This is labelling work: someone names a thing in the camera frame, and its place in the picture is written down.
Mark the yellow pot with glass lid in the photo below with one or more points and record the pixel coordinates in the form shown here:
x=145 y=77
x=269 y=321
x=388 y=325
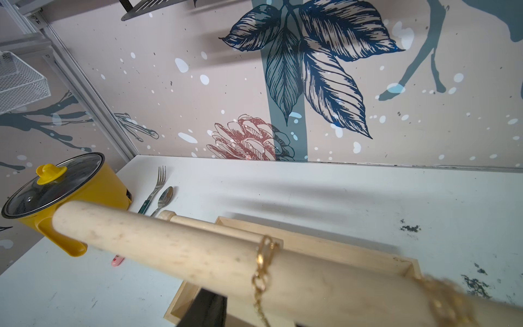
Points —
x=86 y=177

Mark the spoon with pink handle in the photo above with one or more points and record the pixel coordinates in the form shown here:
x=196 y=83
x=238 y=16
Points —
x=163 y=201

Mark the fork with green handle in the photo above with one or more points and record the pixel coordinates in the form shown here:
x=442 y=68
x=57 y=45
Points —
x=161 y=180

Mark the white wire mesh shelf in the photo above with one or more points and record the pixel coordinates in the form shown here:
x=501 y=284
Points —
x=21 y=84

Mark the wooden jewelry display stand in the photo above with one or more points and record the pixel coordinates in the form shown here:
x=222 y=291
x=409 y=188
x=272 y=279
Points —
x=307 y=290

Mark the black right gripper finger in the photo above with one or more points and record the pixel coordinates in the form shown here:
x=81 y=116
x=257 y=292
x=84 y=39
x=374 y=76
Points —
x=207 y=310

